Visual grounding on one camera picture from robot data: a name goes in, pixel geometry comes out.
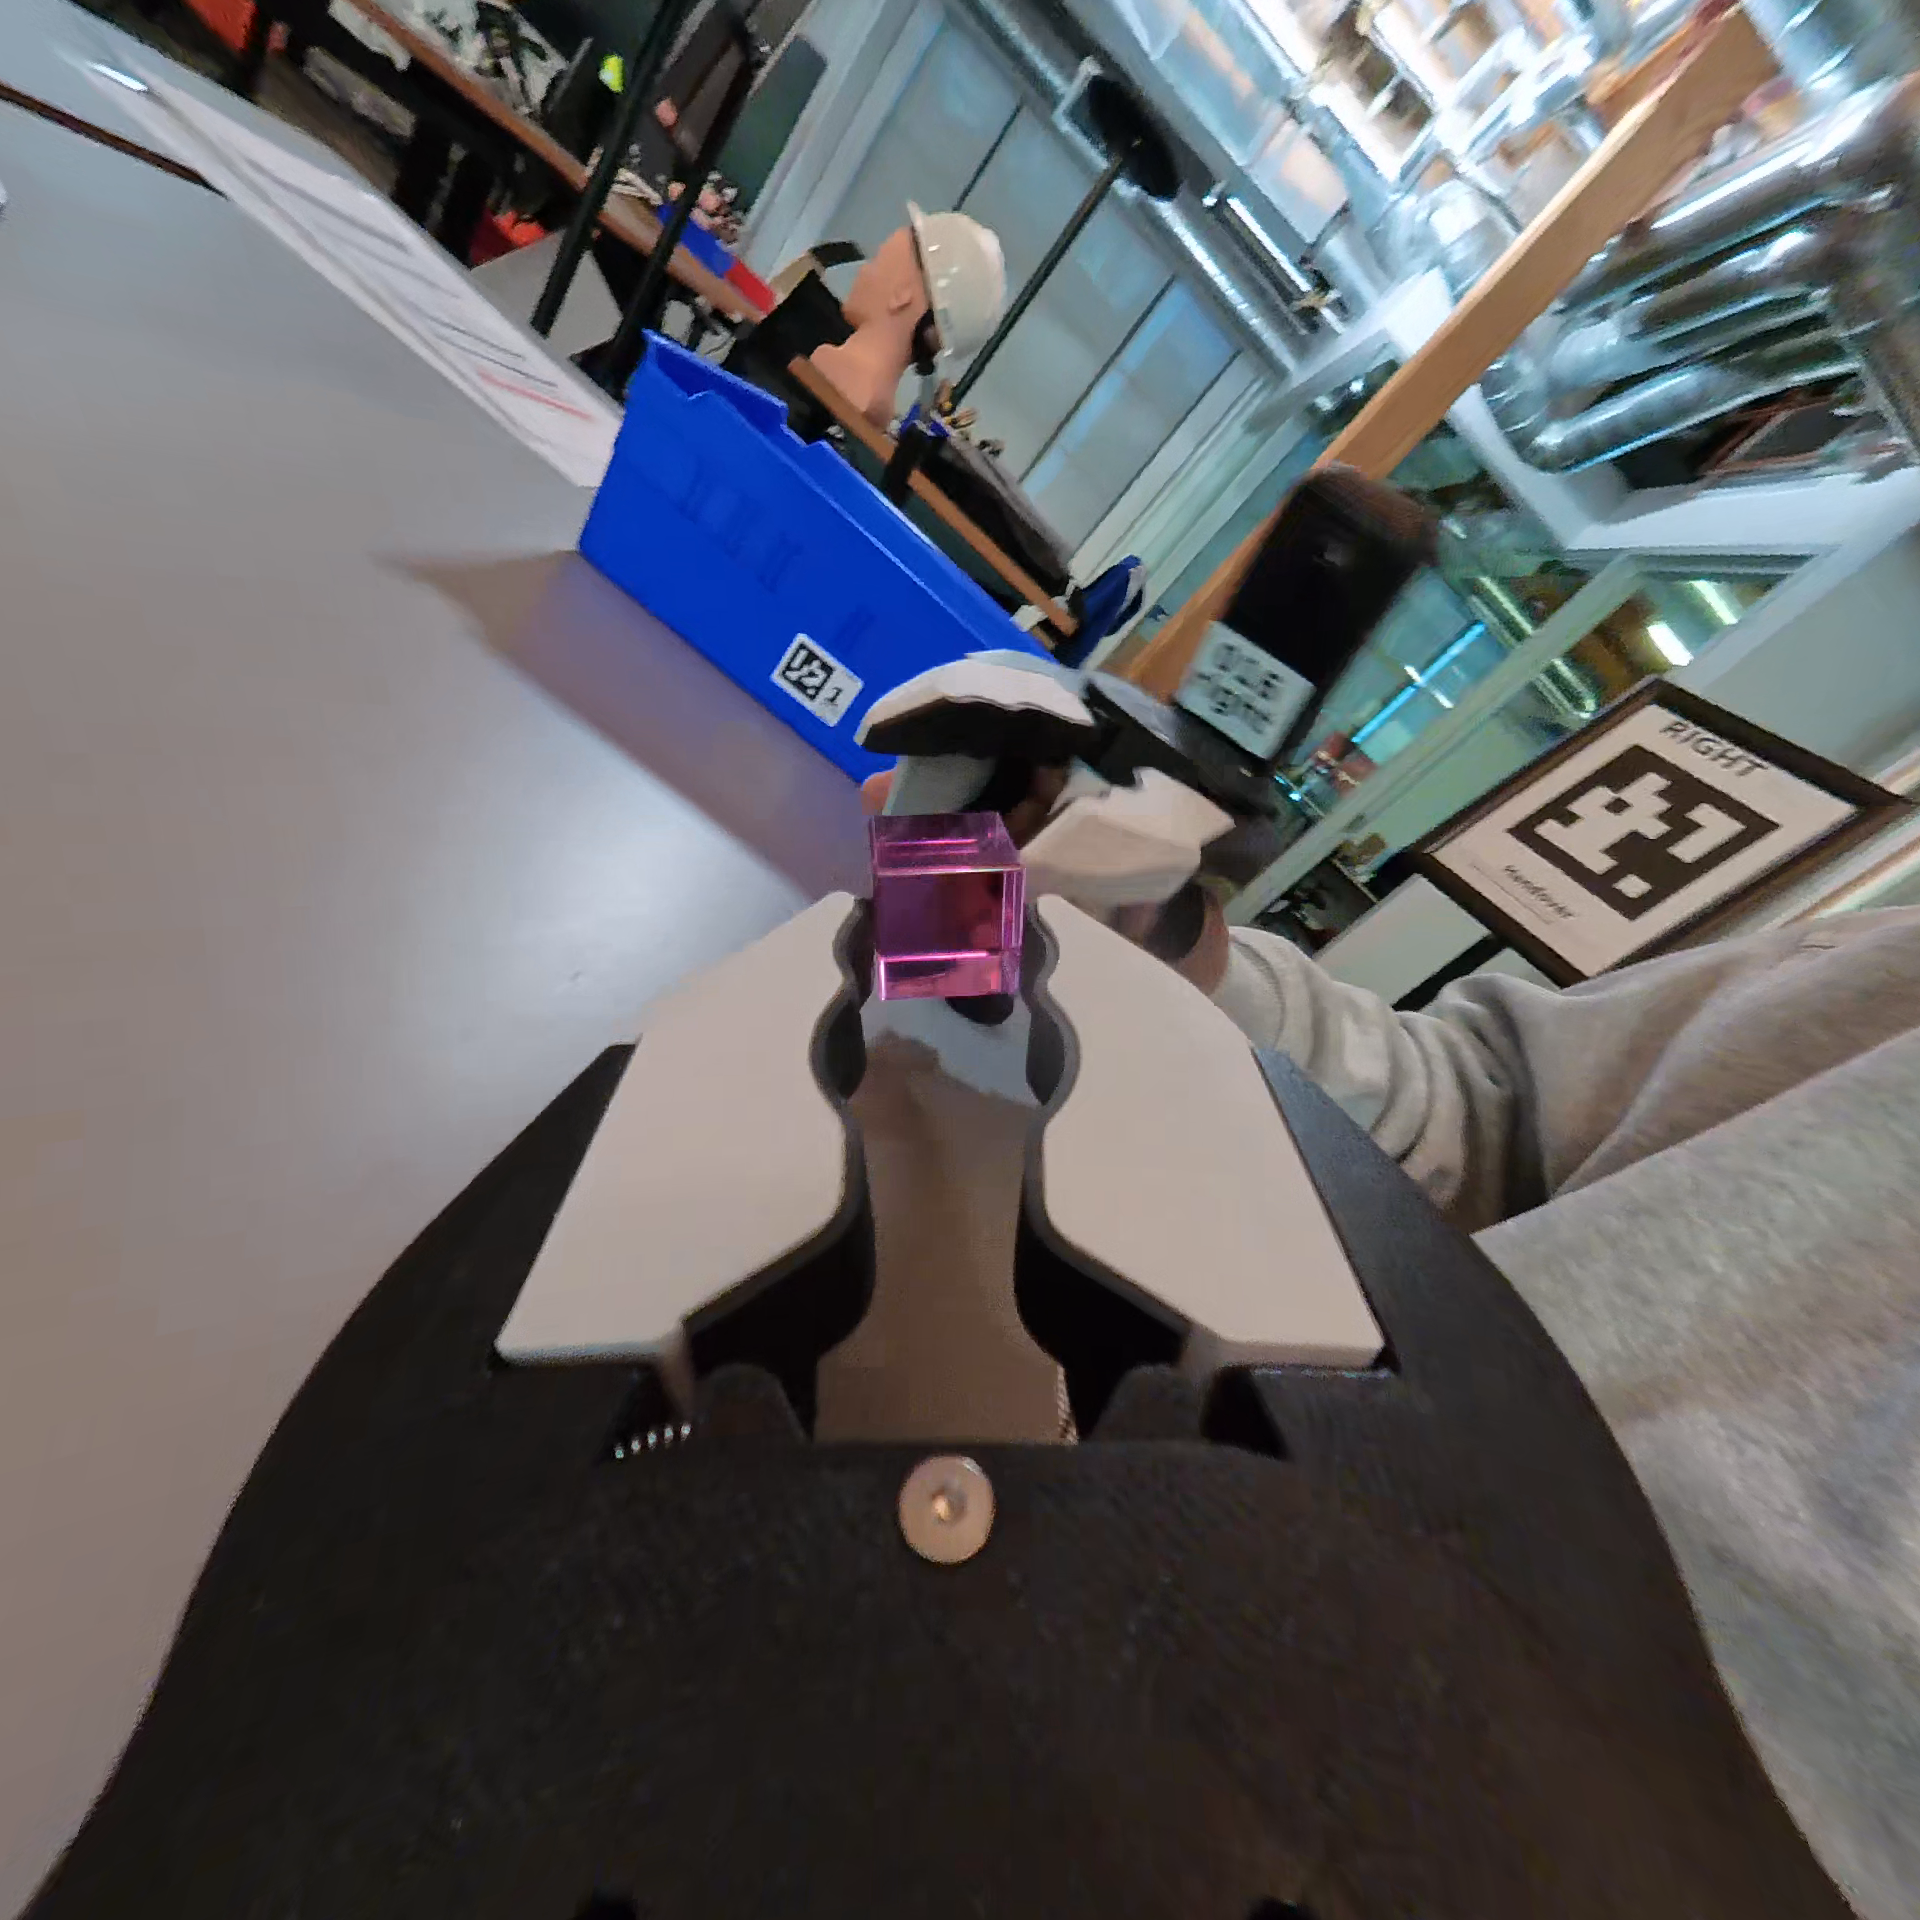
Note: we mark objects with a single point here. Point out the long wooden workbench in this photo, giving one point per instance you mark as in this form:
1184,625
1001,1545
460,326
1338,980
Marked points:
630,195

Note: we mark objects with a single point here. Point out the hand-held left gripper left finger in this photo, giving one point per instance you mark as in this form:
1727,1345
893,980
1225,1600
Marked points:
674,1185

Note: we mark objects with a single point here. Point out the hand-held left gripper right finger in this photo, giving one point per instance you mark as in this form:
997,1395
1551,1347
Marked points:
1200,1185

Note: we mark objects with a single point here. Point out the grey desk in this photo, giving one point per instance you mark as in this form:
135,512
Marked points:
301,750

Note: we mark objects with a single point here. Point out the person's right forearm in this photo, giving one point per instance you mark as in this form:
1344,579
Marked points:
1440,1049

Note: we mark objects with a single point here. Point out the black lamp stand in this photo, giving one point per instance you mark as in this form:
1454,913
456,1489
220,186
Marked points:
1119,136

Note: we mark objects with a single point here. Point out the person's grey clothing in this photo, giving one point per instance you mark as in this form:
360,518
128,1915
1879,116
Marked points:
1740,1424

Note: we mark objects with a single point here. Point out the mannequin bust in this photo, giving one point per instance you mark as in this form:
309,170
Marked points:
878,323

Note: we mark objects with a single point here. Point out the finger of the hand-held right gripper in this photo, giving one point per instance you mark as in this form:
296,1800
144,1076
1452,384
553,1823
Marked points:
975,691
1132,839

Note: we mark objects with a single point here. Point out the printed paper sheet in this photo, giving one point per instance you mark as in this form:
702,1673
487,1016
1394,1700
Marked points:
375,270

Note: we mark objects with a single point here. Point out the purple translucent cube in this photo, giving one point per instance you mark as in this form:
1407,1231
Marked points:
949,907

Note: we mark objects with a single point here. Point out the white hard hat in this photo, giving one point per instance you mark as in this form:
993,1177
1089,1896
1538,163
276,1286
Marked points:
960,263

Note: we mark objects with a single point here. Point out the wooden beam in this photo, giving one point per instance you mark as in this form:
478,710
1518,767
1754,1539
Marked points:
1501,300

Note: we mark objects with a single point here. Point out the blue plastic bin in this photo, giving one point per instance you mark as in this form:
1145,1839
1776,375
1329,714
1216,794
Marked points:
750,524

